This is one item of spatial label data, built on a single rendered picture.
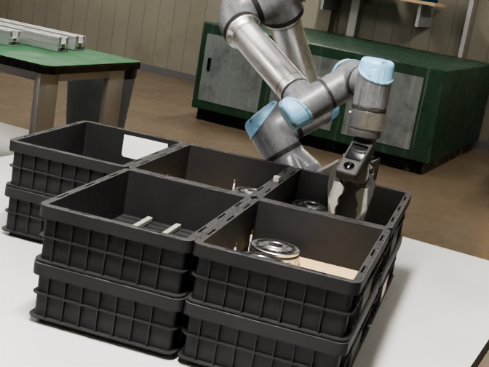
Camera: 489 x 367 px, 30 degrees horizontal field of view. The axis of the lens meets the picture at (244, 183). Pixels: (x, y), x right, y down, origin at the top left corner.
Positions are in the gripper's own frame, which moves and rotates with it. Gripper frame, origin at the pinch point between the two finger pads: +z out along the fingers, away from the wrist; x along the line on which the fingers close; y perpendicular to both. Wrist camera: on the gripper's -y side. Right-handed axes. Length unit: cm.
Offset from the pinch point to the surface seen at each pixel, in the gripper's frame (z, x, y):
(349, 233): 0.0, -4.2, -10.3
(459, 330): 20.4, -28.3, 9.1
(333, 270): 7.4, -3.4, -14.2
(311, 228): 0.8, 3.9, -11.2
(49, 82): 25, 219, 206
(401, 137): 64, 102, 532
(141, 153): 3, 63, 22
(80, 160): -2, 59, -16
